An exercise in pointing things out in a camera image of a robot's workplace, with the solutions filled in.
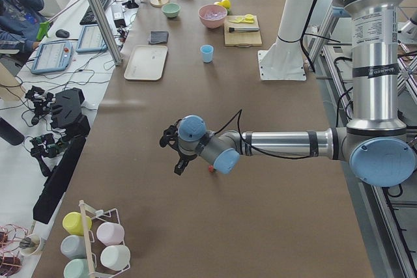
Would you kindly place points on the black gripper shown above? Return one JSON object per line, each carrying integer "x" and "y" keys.
{"x": 184, "y": 157}

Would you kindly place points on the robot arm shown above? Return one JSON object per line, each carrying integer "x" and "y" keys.
{"x": 373, "y": 142}

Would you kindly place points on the pink cup on rack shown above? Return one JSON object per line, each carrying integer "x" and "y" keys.
{"x": 110, "y": 233}

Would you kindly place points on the white cup on rack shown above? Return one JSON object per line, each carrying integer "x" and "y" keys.
{"x": 115, "y": 257}

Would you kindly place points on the blue cup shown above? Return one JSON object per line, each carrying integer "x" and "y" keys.
{"x": 207, "y": 53}

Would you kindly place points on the yellow cup on rack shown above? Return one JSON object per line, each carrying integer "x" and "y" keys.
{"x": 72, "y": 223}

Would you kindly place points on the grey cup on rack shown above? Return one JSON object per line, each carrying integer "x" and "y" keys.
{"x": 73, "y": 247}

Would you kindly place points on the mint cup on rack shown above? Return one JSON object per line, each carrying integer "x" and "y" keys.
{"x": 77, "y": 268}

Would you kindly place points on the pile of ice cubes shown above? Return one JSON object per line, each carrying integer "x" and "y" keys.
{"x": 211, "y": 15}

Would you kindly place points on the paper cup with whisk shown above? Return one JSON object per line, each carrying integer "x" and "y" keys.
{"x": 32, "y": 244}

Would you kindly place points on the cream rabbit tray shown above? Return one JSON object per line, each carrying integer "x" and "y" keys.
{"x": 146, "y": 63}

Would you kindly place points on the black device on desk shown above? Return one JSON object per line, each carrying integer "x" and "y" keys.
{"x": 58, "y": 158}

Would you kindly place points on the grey folded cloth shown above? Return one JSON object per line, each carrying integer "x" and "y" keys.
{"x": 158, "y": 37}

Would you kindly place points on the wooden cutting board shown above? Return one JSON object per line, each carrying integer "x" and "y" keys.
{"x": 241, "y": 39}

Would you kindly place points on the steel muddler black tip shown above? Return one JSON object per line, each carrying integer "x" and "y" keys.
{"x": 243, "y": 29}

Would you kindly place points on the pink bowl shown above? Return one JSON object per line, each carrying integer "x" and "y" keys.
{"x": 211, "y": 24}

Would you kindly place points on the blue teach pendant far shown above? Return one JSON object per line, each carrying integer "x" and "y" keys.
{"x": 91, "y": 40}

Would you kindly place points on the blue teach pendant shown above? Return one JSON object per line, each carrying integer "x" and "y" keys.
{"x": 52, "y": 57}
{"x": 91, "y": 40}

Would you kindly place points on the green bowl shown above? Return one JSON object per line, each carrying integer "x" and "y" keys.
{"x": 171, "y": 10}

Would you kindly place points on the yellow plastic knife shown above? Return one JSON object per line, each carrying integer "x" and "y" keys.
{"x": 241, "y": 20}

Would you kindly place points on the blue teach pendant near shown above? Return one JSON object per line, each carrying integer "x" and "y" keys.
{"x": 52, "y": 57}

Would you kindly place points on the whole lemon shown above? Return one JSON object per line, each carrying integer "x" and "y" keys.
{"x": 225, "y": 3}

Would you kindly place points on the black computer mouse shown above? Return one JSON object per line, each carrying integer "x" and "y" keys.
{"x": 61, "y": 33}

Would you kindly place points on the person in blue jacket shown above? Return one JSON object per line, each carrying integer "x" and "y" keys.
{"x": 20, "y": 23}

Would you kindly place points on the white wire cup rack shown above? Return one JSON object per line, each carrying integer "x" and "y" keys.
{"x": 92, "y": 218}

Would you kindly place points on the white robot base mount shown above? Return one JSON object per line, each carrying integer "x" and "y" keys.
{"x": 284, "y": 60}

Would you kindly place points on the aluminium frame post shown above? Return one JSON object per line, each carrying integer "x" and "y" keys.
{"x": 106, "y": 31}

